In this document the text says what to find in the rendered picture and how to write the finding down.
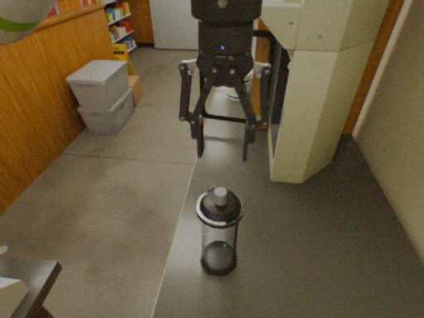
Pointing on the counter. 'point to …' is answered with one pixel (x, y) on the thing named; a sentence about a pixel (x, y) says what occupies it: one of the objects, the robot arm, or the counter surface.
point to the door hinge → (274, 80)
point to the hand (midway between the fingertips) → (223, 142)
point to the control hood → (282, 21)
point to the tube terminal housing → (322, 83)
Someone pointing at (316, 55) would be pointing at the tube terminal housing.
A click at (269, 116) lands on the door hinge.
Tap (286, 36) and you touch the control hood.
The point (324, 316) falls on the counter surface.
